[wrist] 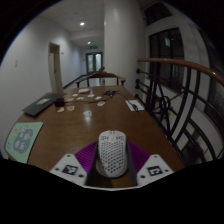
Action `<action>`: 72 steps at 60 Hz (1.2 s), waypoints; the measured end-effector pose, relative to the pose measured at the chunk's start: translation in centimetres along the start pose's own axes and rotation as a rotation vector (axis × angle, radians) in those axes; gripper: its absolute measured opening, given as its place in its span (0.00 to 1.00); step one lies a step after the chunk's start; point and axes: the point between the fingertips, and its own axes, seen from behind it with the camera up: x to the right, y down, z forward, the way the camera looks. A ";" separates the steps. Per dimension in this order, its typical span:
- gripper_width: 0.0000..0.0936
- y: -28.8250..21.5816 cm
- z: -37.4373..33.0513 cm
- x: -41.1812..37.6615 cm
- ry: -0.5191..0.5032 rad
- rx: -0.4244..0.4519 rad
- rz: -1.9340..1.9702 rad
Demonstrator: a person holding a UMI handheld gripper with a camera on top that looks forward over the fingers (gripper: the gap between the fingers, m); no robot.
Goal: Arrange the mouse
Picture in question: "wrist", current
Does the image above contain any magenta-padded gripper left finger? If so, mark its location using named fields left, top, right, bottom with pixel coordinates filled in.
left=49, top=140, right=100, bottom=188

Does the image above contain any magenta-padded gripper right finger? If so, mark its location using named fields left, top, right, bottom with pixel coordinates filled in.
left=126, top=140, right=175, bottom=187

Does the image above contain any white perforated computer mouse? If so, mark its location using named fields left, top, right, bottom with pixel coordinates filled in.
left=96, top=129, right=129, bottom=178

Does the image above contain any mint green printed mouse pad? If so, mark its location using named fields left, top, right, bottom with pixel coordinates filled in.
left=4, top=121, right=44, bottom=164

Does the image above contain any small black box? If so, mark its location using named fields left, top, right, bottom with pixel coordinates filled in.
left=54, top=97, right=65, bottom=108

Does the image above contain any white paper sheet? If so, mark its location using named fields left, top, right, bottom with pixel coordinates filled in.
left=125, top=99, right=145, bottom=112

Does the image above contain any black closed laptop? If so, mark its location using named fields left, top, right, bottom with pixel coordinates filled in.
left=22, top=92, right=66, bottom=117

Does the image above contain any wooden chair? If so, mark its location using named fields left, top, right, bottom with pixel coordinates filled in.
left=75, top=70, right=127, bottom=88

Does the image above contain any pale side door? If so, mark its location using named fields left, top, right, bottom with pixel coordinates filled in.
left=48, top=42, right=64, bottom=94

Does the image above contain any glass double door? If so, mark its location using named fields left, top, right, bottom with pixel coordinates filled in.
left=85, top=51, right=104, bottom=74

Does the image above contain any black railing with wooden handrail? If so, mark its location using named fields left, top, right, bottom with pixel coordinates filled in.
left=134, top=57, right=224, bottom=161

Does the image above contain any dark framed window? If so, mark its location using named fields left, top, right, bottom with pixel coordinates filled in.
left=148, top=27, right=186, bottom=91

